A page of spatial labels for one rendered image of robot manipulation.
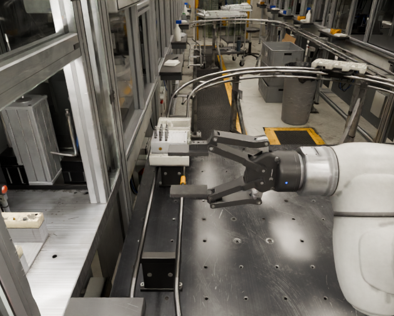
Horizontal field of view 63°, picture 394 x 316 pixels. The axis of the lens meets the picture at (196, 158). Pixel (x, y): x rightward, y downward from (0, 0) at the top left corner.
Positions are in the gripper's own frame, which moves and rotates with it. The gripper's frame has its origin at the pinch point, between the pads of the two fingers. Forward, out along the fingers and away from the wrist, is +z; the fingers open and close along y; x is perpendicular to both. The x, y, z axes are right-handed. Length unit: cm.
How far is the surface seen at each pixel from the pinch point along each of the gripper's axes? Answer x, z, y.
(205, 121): -286, -12, -112
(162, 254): -10.2, 6.5, -31.6
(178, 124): -82, 5, -27
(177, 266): -5.1, 2.3, -30.5
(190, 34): -826, 11, -99
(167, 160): -49, 8, -26
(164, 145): -51, 9, -21
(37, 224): -3.7, 31.9, -15.7
